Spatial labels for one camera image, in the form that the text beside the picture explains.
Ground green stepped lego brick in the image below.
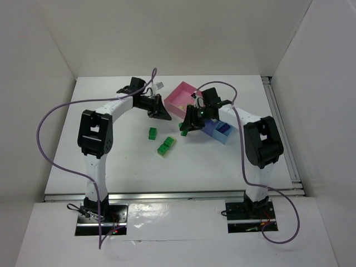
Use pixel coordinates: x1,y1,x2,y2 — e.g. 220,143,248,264
148,127,157,140

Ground dark purple lego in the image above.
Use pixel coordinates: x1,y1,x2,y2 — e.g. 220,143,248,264
216,122,231,135

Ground green and yellow lego stack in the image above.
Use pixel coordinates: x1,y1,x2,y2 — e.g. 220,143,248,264
157,136,176,157

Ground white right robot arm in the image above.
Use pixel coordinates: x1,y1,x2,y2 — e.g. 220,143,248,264
180,87,284,217

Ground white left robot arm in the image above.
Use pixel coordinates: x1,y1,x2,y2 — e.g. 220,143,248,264
77,77,172,216

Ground purple-blue container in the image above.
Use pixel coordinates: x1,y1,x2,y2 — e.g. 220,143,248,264
201,119,220,136

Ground large pink container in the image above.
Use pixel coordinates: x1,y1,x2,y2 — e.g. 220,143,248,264
164,82,196,119

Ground light blue container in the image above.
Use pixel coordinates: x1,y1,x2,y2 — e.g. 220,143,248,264
212,122,235,145

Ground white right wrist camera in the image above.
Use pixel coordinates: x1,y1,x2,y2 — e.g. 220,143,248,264
191,93,205,108

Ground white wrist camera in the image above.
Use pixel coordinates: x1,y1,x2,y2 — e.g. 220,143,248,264
151,82,164,97
191,93,205,108

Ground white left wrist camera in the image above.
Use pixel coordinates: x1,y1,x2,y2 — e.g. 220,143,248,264
151,82,164,97

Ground aluminium side rail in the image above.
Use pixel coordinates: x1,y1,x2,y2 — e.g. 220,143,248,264
261,76,305,197

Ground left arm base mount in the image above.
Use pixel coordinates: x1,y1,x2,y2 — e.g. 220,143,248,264
66,203,128,236

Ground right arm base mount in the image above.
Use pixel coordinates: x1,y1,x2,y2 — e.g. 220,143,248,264
220,201,278,234

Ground aluminium front rail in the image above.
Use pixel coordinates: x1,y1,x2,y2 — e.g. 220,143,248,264
43,189,306,203

